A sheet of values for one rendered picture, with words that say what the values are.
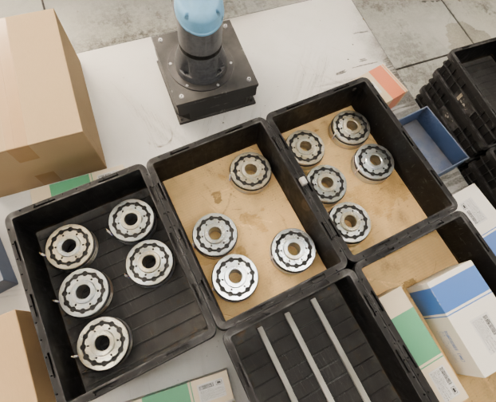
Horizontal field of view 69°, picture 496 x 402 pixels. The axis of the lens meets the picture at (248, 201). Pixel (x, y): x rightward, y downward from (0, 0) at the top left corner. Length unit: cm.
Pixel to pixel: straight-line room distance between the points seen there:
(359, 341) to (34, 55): 104
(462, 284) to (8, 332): 94
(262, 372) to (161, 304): 26
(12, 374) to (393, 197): 92
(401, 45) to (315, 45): 126
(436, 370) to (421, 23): 226
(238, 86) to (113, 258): 58
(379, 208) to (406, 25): 189
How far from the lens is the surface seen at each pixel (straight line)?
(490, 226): 116
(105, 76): 130
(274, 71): 128
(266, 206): 90
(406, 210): 100
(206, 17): 96
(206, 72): 107
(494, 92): 188
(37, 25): 119
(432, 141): 130
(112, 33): 243
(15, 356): 90
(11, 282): 107
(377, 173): 97
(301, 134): 97
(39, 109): 102
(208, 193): 90
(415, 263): 97
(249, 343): 84
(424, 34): 272
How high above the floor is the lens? 167
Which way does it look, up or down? 69 degrees down
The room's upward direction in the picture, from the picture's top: 12 degrees clockwise
